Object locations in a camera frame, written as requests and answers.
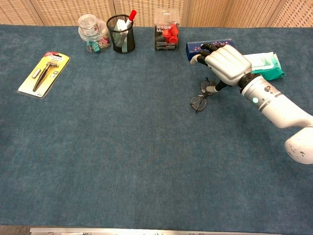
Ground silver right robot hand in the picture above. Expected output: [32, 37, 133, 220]
[190, 43, 252, 94]

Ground thin black metal eyeglasses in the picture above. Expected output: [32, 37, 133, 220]
[189, 77, 218, 114]

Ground long blue printed box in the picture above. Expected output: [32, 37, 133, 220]
[185, 38, 234, 61]

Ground green white wet wipes pack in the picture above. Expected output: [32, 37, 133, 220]
[243, 51, 286, 81]

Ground red capped marker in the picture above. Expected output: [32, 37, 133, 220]
[125, 9, 137, 27]

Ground black mesh pen holder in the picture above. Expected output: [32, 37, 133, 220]
[106, 14, 136, 55]

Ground green white box in holder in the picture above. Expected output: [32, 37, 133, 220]
[113, 19, 129, 53]

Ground clear jar of binder clips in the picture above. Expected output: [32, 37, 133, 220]
[78, 23, 112, 54]

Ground blue felt table cloth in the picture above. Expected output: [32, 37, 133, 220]
[0, 23, 313, 233]

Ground small clear paper clip box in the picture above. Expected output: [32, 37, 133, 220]
[78, 14, 98, 36]

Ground beige perforated folding screen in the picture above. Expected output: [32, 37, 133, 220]
[0, 0, 313, 28]

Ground yellow razor blister pack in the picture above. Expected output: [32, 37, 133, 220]
[16, 51, 71, 100]

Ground aluminium rail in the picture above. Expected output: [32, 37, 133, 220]
[29, 227, 282, 235]

